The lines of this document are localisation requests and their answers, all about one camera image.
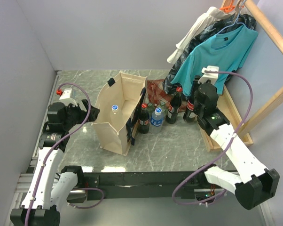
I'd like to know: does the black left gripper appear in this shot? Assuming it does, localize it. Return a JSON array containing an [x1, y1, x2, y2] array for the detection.
[[63, 98, 99, 129]]

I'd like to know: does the cola bottle red cap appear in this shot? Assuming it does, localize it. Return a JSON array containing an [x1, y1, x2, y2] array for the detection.
[[138, 103, 150, 134], [183, 95, 196, 123], [166, 87, 182, 124]]

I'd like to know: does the beige canvas tote bag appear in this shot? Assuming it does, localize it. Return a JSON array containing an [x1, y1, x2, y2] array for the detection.
[[93, 73, 147, 156]]

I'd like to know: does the cola bottle red cap front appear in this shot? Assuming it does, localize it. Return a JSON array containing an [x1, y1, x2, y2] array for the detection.
[[166, 87, 182, 124]]

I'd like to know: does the pocari bottle blue cap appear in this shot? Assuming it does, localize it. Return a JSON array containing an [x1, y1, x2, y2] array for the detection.
[[150, 107, 164, 134], [110, 105, 123, 130]]

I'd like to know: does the clear green-capped glass bottle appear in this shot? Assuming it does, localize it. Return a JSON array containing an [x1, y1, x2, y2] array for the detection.
[[147, 102, 155, 118]]

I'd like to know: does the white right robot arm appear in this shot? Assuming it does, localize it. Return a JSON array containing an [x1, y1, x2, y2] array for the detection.
[[193, 77, 280, 210]]

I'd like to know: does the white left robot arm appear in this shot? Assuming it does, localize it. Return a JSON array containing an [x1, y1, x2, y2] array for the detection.
[[10, 98, 100, 226]]

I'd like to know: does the wooden clothes rack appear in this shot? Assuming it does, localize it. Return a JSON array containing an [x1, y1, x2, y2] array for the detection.
[[195, 0, 283, 152]]

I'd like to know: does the red plaid folded cloth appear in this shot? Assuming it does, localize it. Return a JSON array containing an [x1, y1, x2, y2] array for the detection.
[[146, 79, 181, 109]]

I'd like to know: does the turquoise t-shirt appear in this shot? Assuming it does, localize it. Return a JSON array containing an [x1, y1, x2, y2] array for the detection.
[[171, 25, 258, 96]]

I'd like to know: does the light blue hanger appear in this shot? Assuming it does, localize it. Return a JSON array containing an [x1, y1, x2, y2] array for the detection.
[[215, 0, 253, 35]]

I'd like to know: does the white garment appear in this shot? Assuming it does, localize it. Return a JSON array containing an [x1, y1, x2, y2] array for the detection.
[[167, 7, 233, 64]]

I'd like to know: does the dark floral shirt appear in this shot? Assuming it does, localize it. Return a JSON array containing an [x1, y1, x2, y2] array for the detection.
[[162, 14, 257, 94]]

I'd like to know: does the orange hanger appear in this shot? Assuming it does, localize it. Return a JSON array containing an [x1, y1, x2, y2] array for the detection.
[[220, 0, 235, 13]]

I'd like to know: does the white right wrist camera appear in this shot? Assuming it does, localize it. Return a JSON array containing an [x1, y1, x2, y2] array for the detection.
[[198, 65, 219, 85]]

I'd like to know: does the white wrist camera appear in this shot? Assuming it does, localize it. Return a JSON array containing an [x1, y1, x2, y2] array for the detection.
[[56, 88, 78, 106], [198, 65, 219, 85]]

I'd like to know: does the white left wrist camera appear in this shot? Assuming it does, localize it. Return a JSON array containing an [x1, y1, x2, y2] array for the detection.
[[56, 88, 78, 106]]

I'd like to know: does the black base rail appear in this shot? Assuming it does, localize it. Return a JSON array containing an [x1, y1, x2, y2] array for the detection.
[[75, 171, 213, 201]]

